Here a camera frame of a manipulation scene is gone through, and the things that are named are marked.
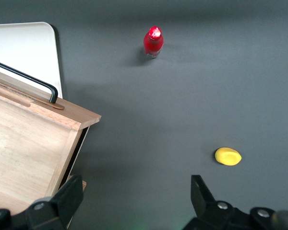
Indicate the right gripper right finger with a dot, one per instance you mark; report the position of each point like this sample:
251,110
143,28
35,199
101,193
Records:
204,203

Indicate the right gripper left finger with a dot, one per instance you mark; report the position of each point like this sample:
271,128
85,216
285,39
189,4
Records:
62,201

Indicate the wooden drawer with raised lip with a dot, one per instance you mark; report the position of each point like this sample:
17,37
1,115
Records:
26,148

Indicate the yellow toy lemon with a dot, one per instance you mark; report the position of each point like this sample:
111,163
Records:
228,157

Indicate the beige rounded plastic tray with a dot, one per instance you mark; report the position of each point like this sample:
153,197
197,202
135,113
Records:
21,43

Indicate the red bottle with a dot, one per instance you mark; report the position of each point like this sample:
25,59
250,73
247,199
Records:
153,45

